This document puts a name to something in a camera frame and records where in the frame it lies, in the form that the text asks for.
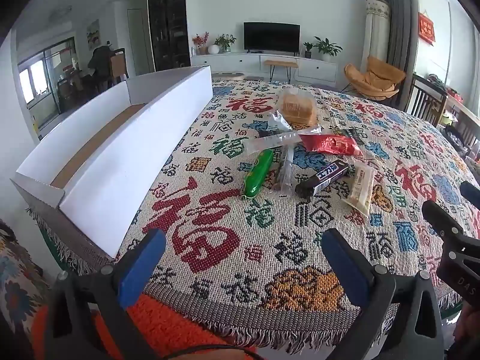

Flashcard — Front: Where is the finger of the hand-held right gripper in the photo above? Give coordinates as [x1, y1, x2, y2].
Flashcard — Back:
[459, 181, 480, 204]
[422, 200, 467, 240]

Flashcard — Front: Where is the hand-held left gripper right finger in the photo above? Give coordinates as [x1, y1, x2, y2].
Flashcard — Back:
[321, 228, 445, 360]

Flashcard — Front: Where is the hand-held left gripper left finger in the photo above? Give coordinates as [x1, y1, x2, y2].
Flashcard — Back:
[44, 228, 167, 360]

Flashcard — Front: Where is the red snack packet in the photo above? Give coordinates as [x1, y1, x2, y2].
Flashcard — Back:
[299, 133, 364, 157]

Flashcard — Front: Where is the long clear snack packet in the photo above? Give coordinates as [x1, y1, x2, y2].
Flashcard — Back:
[249, 125, 323, 154]

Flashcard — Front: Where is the clear bread packet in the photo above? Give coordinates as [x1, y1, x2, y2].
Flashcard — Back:
[277, 86, 319, 127]

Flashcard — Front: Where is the orange rug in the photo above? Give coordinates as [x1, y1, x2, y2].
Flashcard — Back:
[32, 294, 263, 360]

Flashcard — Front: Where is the beige snack packet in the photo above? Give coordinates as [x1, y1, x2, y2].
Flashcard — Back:
[341, 163, 376, 217]

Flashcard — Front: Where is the printed woven blanket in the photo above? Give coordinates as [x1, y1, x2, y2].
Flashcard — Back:
[26, 77, 480, 353]

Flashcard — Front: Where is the dark chocolate bar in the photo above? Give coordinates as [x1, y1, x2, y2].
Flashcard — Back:
[295, 159, 350, 197]

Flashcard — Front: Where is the dark wooden chair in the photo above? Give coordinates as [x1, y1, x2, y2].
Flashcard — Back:
[405, 74, 449, 126]

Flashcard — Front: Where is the clear yellow-green label packet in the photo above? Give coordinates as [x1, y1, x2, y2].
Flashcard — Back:
[277, 146, 296, 193]

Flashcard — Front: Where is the black snack packet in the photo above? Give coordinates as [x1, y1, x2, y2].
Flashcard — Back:
[339, 127, 372, 151]

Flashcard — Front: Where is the floral mat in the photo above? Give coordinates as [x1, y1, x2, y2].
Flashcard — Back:
[0, 221, 51, 331]

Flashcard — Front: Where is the green sausage packet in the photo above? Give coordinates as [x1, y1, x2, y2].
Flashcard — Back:
[243, 149, 274, 199]

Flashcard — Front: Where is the orange lounge chair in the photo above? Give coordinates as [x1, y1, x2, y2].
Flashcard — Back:
[344, 55, 406, 102]

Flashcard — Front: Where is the silver teal snack packet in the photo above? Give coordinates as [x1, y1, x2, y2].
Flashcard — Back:
[259, 110, 291, 136]

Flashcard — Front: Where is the covered standing air conditioner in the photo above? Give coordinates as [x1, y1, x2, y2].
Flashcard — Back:
[365, 0, 391, 64]

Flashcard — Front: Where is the grey curtain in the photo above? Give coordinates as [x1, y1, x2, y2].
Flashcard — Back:
[379, 0, 417, 74]

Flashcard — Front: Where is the light wooden dining chair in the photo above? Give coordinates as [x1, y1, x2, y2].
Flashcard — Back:
[110, 48, 128, 83]

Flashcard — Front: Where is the large potted plant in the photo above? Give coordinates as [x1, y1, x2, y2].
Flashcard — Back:
[313, 37, 343, 62]

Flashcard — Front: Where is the dark cloth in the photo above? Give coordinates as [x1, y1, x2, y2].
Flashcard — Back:
[88, 45, 113, 80]

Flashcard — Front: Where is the wooden stool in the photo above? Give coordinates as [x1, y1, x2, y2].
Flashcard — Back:
[263, 60, 299, 82]

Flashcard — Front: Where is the balcony window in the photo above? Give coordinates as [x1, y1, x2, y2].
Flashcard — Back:
[17, 37, 77, 128]

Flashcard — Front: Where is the white television cabinet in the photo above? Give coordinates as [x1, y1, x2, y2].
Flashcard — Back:
[190, 52, 340, 88]

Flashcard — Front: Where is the white door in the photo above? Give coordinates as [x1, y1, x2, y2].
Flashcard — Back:
[127, 7, 154, 79]

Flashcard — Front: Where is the red flower plant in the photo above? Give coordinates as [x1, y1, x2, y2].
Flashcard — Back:
[192, 32, 210, 55]

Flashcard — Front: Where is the green potted plant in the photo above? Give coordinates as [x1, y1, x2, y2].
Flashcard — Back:
[214, 34, 237, 53]

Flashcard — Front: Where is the black television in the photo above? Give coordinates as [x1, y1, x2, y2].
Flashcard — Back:
[244, 22, 301, 53]

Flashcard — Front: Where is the black display cabinet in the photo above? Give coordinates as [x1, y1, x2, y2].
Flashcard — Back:
[147, 0, 191, 73]

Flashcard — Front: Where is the black cable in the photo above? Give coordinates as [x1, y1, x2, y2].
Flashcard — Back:
[165, 344, 259, 360]

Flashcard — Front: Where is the red wall hanging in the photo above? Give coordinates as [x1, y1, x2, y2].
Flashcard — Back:
[418, 12, 436, 46]

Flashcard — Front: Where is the wall painting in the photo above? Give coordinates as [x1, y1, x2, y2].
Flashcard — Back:
[87, 19, 101, 49]

